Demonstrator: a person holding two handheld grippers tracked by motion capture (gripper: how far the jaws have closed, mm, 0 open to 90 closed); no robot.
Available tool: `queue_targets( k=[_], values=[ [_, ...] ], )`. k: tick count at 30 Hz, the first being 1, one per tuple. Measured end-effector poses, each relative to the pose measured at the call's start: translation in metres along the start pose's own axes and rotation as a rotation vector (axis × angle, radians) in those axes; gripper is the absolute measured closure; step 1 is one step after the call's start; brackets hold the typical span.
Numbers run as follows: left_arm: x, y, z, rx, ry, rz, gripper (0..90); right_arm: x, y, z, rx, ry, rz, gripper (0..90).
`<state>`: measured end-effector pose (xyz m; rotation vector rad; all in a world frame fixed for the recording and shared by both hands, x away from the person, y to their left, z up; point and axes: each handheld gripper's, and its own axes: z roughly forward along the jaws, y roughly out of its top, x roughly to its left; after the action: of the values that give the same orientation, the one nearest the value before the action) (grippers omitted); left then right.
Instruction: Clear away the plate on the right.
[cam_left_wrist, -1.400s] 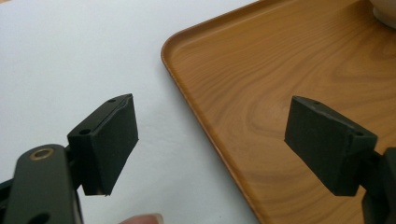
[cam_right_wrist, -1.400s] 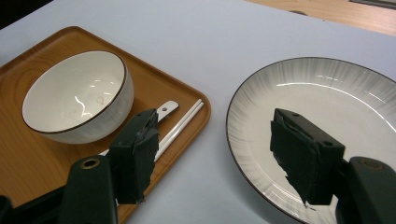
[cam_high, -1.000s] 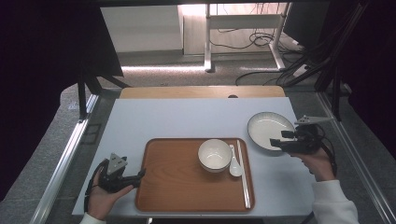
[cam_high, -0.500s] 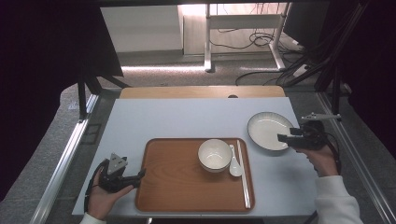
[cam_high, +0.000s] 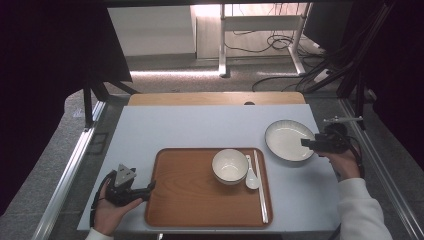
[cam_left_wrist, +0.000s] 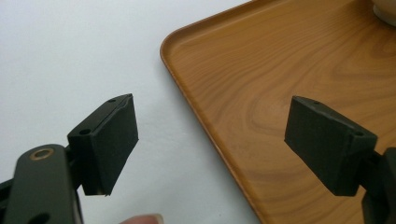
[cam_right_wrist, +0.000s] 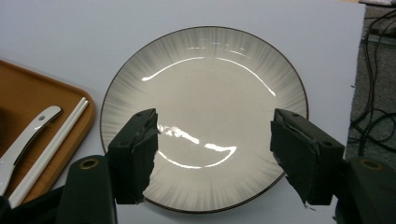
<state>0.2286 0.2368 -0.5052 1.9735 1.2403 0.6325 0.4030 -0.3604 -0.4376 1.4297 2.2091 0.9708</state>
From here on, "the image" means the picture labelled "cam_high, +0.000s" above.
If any white power strip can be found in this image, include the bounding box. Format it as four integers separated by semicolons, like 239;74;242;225
312;68;332;83

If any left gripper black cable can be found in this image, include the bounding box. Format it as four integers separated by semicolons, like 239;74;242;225
89;169;118;229

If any white ceramic spoon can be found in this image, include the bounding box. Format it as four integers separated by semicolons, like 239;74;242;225
244;154;261;191

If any white cabinet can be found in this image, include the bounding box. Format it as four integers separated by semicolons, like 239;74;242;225
107;5;197;57

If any black curtain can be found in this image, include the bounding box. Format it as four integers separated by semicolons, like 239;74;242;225
0;0;133;216
361;0;424;172

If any aluminium rail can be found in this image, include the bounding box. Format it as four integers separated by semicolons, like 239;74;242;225
339;99;424;240
31;99;107;240

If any person's left hand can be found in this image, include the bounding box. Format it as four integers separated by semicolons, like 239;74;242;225
92;181;145;237

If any person's right hand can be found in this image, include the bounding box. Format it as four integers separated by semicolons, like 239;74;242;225
315;147;363;182

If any black floor cable bundle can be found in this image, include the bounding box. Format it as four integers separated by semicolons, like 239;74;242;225
223;30;326;57

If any person's left white sleeve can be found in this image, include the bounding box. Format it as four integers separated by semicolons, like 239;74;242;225
84;228;115;240

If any person's right white sleeve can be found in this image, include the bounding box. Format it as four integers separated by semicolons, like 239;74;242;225
336;177;395;240

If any white bowl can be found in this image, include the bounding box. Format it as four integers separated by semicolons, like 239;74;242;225
211;148;250;186

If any light grey table board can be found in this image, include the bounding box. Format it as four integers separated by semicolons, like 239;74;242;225
77;103;358;233

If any wooden table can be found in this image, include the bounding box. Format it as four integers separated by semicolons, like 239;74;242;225
127;92;307;107

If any brown wooden tray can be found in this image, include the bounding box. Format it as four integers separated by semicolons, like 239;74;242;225
144;147;274;229

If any black metal stand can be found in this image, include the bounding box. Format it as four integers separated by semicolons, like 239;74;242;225
301;2;396;131
82;73;140;130

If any dark floor hatch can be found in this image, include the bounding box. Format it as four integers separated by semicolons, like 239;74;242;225
86;132;110;156

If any white desk frame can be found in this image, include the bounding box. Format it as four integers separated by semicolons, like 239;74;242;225
218;2;313;79

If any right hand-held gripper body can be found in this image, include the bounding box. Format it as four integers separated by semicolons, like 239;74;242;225
312;115;365;155

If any white plate with dark rim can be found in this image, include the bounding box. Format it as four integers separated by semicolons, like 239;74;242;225
264;119;317;163

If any person's white sleeve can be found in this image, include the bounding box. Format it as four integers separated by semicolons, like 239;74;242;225
336;177;395;240
84;228;115;240

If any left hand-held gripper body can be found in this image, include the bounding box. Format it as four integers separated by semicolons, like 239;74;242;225
105;163;151;207

